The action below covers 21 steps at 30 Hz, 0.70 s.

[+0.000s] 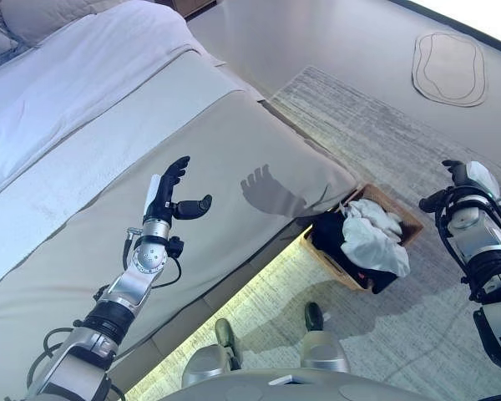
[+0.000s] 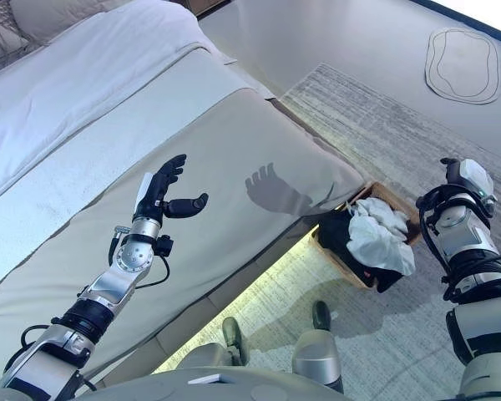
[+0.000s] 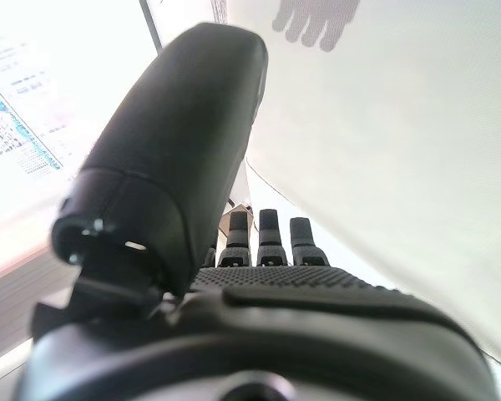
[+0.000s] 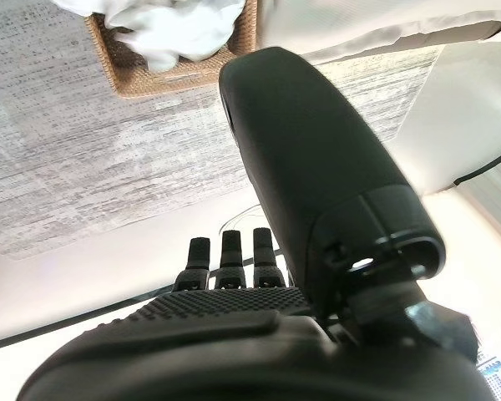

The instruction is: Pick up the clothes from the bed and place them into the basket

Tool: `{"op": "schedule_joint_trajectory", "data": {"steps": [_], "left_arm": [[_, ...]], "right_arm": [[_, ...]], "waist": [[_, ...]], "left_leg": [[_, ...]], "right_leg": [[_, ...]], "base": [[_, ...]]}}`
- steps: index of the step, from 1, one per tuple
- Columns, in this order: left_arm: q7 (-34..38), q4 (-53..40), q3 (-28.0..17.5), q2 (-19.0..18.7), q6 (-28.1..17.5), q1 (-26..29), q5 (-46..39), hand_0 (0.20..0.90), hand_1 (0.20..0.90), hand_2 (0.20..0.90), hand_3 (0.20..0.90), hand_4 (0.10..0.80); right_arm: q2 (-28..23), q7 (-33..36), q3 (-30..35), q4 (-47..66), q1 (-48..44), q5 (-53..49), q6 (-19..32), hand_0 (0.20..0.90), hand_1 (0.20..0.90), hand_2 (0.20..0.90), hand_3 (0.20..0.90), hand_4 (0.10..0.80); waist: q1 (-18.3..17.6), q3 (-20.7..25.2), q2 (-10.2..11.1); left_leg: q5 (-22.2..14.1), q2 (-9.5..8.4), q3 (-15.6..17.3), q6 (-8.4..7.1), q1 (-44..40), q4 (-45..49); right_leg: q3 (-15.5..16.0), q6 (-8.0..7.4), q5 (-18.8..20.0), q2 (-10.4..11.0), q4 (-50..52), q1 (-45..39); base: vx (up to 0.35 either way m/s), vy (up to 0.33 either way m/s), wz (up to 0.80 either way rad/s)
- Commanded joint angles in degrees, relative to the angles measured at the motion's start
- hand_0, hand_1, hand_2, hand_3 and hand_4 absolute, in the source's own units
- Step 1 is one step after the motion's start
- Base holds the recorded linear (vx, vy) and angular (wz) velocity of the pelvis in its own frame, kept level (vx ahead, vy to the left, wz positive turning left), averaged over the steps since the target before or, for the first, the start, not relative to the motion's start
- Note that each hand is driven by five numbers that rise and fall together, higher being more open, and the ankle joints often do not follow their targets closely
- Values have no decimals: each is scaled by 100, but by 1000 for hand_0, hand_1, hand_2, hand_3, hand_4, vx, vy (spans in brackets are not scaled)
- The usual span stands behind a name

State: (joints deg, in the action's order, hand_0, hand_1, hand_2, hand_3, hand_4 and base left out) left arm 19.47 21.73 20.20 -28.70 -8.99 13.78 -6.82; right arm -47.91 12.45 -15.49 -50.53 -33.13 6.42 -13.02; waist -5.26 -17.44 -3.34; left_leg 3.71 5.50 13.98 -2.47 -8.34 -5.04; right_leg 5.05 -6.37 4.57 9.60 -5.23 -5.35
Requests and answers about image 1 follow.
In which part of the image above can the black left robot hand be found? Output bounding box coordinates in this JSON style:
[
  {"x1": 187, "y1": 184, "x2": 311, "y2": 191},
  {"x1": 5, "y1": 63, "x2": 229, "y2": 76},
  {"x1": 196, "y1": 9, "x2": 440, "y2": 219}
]
[{"x1": 143, "y1": 155, "x2": 215, "y2": 224}]

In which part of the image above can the white garment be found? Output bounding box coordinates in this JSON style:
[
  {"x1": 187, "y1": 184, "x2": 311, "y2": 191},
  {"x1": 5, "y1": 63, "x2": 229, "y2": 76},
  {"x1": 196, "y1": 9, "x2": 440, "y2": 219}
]
[{"x1": 340, "y1": 199, "x2": 412, "y2": 279}]

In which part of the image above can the black garment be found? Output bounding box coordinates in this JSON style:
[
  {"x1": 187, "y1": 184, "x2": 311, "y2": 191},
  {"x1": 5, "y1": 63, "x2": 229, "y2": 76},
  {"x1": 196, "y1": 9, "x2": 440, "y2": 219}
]
[{"x1": 311, "y1": 211, "x2": 402, "y2": 295}]

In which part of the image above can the beige pillow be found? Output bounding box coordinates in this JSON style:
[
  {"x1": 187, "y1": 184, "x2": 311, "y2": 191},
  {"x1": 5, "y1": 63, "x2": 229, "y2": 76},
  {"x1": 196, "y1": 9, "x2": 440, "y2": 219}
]
[{"x1": 2, "y1": 0, "x2": 106, "y2": 46}]

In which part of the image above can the brown nightstand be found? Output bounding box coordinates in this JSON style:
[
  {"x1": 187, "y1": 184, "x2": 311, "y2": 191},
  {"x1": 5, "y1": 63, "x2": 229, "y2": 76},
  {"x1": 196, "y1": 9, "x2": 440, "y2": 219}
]
[{"x1": 174, "y1": 0, "x2": 217, "y2": 18}]

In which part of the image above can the grey striped area rug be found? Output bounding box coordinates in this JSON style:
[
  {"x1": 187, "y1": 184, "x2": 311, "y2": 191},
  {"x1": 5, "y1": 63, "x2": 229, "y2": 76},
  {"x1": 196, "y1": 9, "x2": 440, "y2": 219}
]
[{"x1": 124, "y1": 65, "x2": 501, "y2": 401}]

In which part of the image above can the robot right leg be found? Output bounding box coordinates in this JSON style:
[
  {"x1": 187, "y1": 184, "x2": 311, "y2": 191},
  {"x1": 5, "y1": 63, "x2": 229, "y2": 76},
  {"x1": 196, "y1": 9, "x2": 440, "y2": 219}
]
[{"x1": 298, "y1": 302, "x2": 352, "y2": 375}]

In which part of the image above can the large upholstered bed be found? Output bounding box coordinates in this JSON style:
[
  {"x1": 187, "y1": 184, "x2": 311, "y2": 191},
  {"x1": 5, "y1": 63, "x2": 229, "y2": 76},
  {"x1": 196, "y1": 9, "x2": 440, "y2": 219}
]
[{"x1": 0, "y1": 0, "x2": 358, "y2": 401}]

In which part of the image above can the small irregular beige rug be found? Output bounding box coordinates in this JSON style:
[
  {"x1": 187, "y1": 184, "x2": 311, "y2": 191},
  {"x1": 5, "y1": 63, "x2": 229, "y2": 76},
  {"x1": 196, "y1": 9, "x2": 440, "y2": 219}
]
[{"x1": 411, "y1": 31, "x2": 490, "y2": 109}]

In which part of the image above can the beige bed blanket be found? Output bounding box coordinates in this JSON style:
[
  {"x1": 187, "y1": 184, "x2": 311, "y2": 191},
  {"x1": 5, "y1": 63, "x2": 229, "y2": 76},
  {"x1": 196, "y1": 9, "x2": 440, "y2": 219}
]
[{"x1": 0, "y1": 89, "x2": 358, "y2": 335}]

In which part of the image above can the grey robot torso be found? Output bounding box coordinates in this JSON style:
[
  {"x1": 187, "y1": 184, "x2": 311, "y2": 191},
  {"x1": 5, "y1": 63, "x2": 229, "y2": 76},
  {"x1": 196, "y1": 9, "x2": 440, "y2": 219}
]
[{"x1": 158, "y1": 367, "x2": 440, "y2": 401}]

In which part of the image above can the brown wicker basket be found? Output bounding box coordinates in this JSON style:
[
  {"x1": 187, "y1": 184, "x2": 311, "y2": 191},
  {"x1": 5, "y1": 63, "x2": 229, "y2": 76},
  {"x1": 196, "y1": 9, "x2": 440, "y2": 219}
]
[{"x1": 302, "y1": 183, "x2": 425, "y2": 293}]

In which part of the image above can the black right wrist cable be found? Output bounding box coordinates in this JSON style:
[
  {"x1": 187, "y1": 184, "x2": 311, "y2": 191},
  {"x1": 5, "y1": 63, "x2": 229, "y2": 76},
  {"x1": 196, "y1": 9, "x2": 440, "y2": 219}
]
[{"x1": 436, "y1": 195, "x2": 501, "y2": 302}]

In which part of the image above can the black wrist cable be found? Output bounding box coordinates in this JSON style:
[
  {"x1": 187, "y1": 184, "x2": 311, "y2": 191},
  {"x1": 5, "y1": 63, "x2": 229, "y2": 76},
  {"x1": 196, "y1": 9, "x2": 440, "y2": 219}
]
[
  {"x1": 436, "y1": 195, "x2": 501, "y2": 302},
  {"x1": 149, "y1": 255, "x2": 184, "y2": 290}
]

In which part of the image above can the white duvet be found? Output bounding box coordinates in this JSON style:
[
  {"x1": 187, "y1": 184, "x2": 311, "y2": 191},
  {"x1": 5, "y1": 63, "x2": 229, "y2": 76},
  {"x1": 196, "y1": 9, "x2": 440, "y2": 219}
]
[{"x1": 0, "y1": 0, "x2": 230, "y2": 206}]

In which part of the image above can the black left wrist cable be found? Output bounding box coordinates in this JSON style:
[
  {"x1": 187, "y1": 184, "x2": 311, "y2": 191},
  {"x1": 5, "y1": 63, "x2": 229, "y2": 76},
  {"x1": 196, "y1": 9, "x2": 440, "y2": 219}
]
[{"x1": 149, "y1": 255, "x2": 184, "y2": 290}]

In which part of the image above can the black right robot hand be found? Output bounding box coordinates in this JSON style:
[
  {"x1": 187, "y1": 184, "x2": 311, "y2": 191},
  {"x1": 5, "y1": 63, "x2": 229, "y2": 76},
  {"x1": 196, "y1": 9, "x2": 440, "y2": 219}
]
[{"x1": 418, "y1": 160, "x2": 501, "y2": 216}]

